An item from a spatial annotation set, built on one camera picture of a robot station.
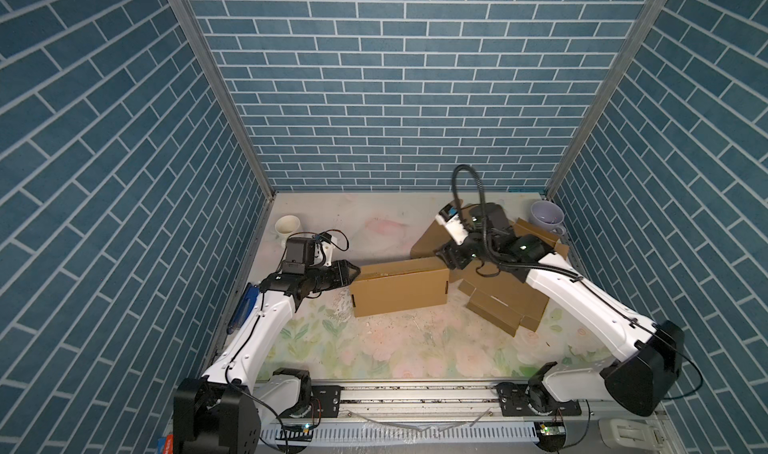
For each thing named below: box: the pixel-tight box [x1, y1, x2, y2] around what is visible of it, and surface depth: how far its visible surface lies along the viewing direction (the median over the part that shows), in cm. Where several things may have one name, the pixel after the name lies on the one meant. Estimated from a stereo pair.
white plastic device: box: [598, 418, 665, 452], surface depth 69 cm
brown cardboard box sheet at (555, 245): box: [514, 218, 569, 258], surface depth 109 cm
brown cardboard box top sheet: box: [350, 257, 450, 317], surface depth 82 cm
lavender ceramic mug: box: [528, 200, 566, 236], surface depth 110 cm
